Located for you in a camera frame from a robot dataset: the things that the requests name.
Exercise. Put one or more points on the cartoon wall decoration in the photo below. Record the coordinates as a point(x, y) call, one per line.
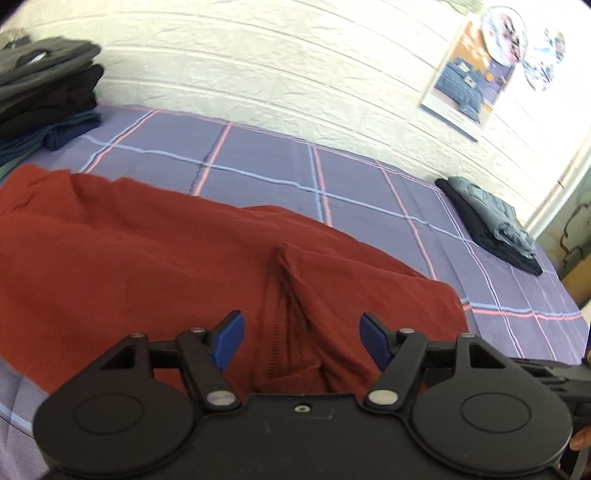
point(566, 241)

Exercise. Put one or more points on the folded light blue jeans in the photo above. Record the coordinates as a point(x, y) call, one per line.
point(499, 217)

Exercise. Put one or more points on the bedding poster on wall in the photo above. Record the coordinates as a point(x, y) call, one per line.
point(468, 84)

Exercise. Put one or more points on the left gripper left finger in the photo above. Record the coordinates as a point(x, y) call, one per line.
point(204, 355)

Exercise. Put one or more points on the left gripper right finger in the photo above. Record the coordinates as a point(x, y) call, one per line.
point(399, 355)

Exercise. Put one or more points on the red pants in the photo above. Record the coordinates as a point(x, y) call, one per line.
point(86, 261)

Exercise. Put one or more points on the white door frame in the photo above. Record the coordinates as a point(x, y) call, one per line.
point(561, 192)

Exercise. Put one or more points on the folded dark navy pants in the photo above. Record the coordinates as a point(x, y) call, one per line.
point(482, 236)

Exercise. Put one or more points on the stack of dark folded clothes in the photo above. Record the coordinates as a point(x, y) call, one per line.
point(47, 96)

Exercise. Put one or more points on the purple plaid bed sheet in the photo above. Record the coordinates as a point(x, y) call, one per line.
point(379, 204)

